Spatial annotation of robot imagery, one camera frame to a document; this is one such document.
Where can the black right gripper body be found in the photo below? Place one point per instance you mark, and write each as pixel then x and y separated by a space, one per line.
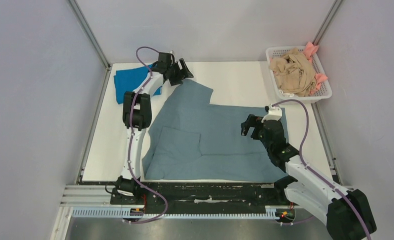
pixel 255 129

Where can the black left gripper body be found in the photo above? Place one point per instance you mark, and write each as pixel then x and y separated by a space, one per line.
pixel 175 76

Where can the grey blue t shirt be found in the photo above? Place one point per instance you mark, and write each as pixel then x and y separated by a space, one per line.
pixel 191 139

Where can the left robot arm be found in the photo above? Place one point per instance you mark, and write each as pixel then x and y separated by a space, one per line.
pixel 137 117

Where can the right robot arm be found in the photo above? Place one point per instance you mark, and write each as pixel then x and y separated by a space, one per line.
pixel 346 213

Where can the folded bright blue t shirt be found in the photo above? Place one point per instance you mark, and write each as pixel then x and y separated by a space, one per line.
pixel 127 81

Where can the beige t shirt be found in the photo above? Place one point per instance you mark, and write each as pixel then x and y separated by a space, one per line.
pixel 293 73

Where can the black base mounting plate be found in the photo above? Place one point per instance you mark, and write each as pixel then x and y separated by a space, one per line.
pixel 208 197

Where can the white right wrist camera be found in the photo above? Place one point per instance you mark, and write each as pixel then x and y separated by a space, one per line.
pixel 272 113

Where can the left aluminium frame post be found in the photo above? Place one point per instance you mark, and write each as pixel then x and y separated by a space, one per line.
pixel 89 33

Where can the aluminium frame post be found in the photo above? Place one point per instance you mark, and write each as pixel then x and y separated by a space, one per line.
pixel 327 21
pixel 89 33

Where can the right aluminium frame post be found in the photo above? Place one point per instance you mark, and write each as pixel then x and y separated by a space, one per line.
pixel 327 21

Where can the white slotted cable duct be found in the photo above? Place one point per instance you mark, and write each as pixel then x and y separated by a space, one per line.
pixel 131 214

